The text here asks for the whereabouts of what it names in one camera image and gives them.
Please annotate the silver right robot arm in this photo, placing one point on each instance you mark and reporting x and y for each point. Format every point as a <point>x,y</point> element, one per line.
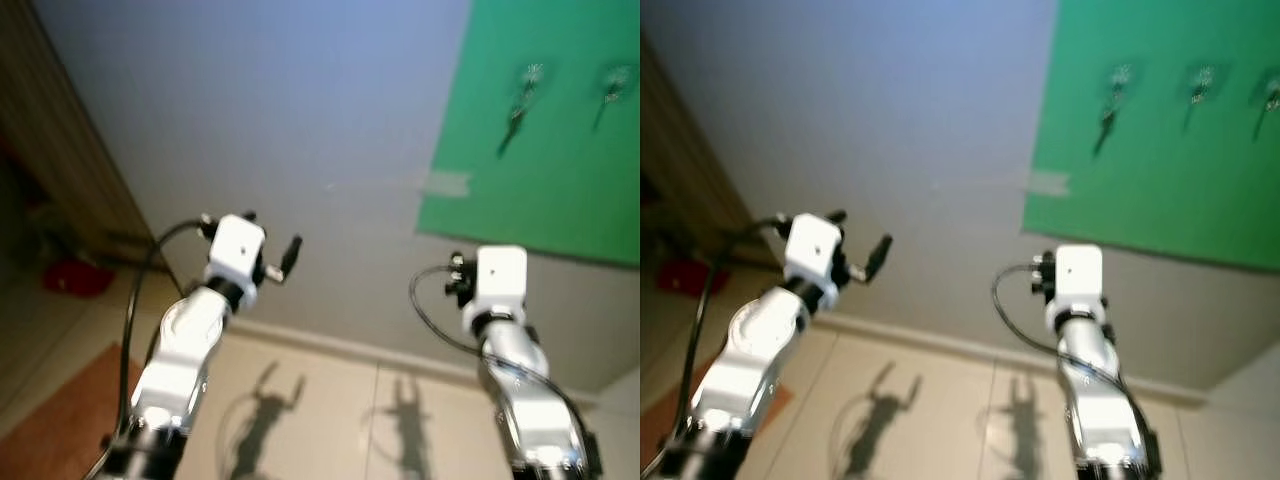
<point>1095,400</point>
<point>525,400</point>

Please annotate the grey baseboard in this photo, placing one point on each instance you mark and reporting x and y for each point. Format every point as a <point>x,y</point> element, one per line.
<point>950,345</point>
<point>380,350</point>

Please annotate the red object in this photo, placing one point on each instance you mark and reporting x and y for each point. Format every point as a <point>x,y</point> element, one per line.
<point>690,278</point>
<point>75,278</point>

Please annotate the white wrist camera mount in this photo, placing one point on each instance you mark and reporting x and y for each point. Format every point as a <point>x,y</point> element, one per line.
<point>1080,275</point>
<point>237,250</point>
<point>500,278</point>
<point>815,248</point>

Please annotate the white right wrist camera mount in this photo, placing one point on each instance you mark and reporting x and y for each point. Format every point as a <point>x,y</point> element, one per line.
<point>500,278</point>
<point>1080,275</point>

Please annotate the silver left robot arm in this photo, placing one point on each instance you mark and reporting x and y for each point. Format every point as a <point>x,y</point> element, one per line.
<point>755,345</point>
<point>185,350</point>

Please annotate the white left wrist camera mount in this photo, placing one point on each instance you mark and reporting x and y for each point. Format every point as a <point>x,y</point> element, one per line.
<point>237,250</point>
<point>815,248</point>

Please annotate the green wall board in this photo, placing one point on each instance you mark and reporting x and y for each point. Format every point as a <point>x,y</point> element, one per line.
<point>560,190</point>
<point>1170,190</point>

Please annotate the brown wooden door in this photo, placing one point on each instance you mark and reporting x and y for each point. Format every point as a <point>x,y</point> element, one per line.
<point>60,150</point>
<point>690,190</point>

